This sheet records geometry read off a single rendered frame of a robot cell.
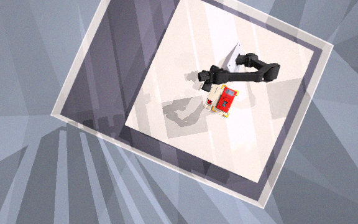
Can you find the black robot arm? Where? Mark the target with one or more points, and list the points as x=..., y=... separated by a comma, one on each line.
x=218, y=76

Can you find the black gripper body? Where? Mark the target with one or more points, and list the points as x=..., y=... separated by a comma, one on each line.
x=207, y=87

